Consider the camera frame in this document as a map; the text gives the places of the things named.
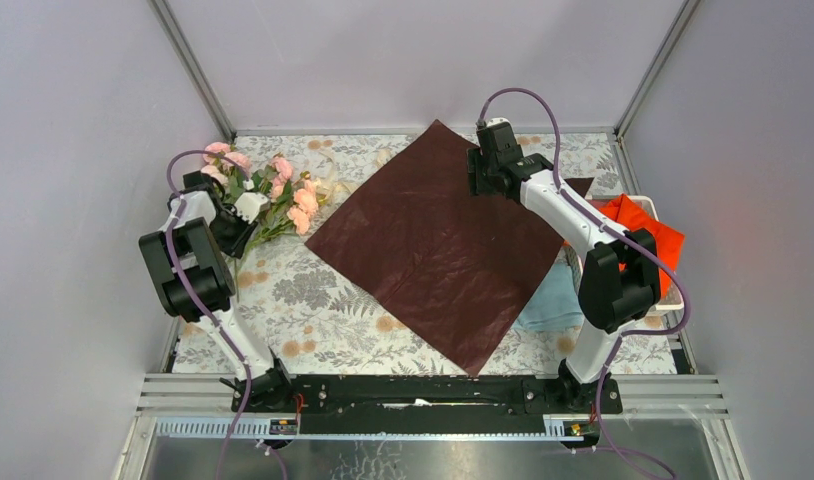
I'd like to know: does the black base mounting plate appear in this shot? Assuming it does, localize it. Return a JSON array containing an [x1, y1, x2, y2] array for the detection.
[[246, 375, 623, 435]]

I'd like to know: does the white plastic basket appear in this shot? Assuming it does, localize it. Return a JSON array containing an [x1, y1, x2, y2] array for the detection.
[[599, 194, 687, 313]]

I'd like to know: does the floral patterned table mat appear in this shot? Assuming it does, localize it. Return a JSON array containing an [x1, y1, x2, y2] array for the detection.
[[171, 132, 677, 375]]

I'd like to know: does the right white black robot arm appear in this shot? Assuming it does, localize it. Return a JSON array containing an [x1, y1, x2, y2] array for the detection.
[[467, 118, 661, 412]]

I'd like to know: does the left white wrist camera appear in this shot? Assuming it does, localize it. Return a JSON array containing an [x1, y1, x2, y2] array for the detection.
[[234, 191, 270, 224]]

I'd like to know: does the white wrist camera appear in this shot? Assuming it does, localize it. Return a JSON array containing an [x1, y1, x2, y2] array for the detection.
[[234, 191, 270, 224], [476, 117, 509, 130]]

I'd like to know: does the aluminium front rail frame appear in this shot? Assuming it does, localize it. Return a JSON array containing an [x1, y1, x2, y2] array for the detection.
[[137, 374, 729, 441]]

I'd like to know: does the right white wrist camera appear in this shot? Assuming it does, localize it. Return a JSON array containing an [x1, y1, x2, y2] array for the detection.
[[476, 117, 509, 130]]

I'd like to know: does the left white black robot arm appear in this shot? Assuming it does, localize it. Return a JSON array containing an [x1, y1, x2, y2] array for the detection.
[[138, 171, 294, 412]]

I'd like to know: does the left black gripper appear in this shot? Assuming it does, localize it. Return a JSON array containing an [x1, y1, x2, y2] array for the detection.
[[205, 206, 257, 260]]

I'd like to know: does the pink fake flower bunch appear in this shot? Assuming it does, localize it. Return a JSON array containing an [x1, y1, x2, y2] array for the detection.
[[200, 142, 320, 258]]

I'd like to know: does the dark red wrapping paper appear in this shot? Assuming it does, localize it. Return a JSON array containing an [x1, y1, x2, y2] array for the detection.
[[306, 121, 565, 376]]

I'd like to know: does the cream ribbon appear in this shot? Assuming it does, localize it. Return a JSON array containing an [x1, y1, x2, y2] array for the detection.
[[314, 147, 394, 206]]

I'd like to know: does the orange cloth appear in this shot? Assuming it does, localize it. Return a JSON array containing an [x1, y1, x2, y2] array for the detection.
[[588, 194, 685, 271]]

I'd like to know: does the light blue folded cloth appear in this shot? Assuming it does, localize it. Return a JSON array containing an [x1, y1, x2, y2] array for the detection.
[[513, 263, 584, 332]]

